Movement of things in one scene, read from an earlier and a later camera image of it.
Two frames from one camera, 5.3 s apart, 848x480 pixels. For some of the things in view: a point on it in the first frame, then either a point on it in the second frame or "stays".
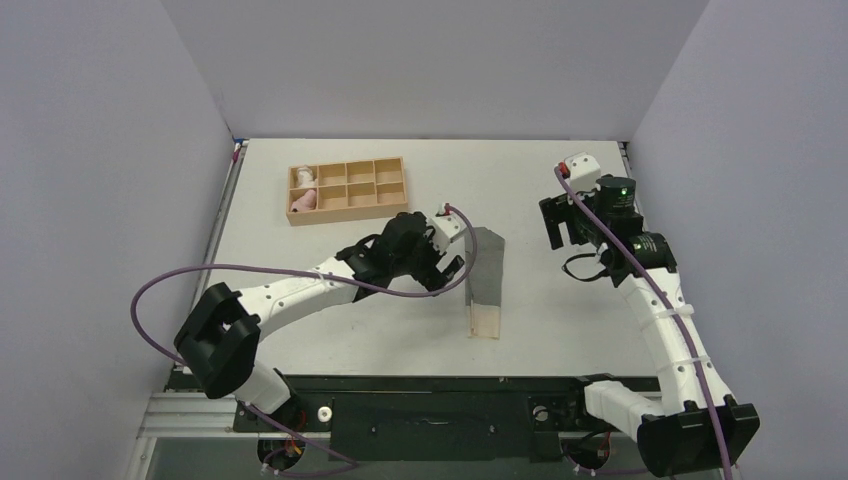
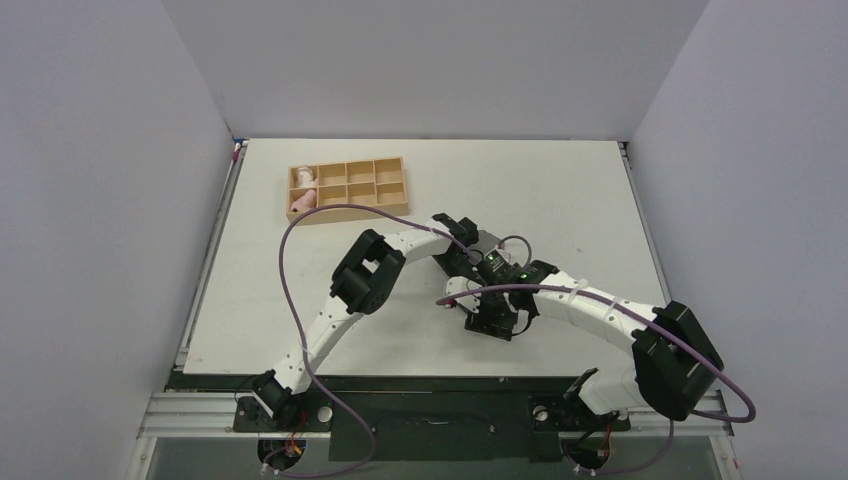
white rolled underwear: (305, 177) stays
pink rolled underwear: (307, 202) stays
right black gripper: (559, 220) → (488, 324)
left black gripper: (431, 278) → (475, 276)
